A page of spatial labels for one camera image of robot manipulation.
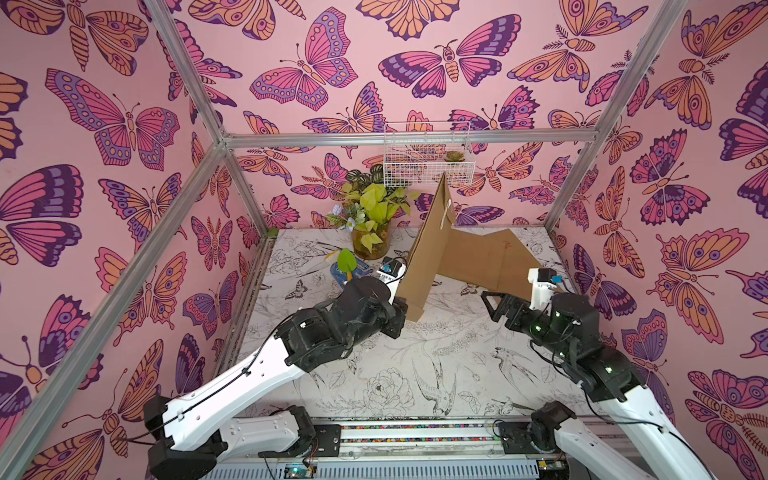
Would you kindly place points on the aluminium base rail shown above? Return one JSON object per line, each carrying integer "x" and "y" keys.
{"x": 473, "y": 448}

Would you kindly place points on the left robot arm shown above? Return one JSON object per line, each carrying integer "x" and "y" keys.
{"x": 196, "y": 431}

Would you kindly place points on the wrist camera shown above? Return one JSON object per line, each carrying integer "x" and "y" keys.
{"x": 546, "y": 283}
{"x": 391, "y": 271}

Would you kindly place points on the kraft file bag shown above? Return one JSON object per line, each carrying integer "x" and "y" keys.
{"x": 427, "y": 251}
{"x": 498, "y": 262}

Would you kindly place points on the green item in basket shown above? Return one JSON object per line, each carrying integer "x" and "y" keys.
{"x": 454, "y": 156}

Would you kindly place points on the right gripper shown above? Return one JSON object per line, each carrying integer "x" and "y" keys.
{"x": 512, "y": 309}

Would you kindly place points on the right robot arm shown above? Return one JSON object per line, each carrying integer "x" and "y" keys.
{"x": 566, "y": 325}

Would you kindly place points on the white wire basket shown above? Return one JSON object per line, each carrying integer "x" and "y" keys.
{"x": 415, "y": 156}

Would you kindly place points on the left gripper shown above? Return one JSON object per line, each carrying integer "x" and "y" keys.
{"x": 395, "y": 313}

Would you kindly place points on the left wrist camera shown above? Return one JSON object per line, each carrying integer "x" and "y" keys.
{"x": 391, "y": 271}

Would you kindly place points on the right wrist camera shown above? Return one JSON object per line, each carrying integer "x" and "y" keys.
{"x": 546, "y": 283}

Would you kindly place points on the glass vase with plants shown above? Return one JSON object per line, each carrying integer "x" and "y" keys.
{"x": 367, "y": 206}

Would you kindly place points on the aluminium frame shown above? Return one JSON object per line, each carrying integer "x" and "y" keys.
{"x": 69, "y": 359}

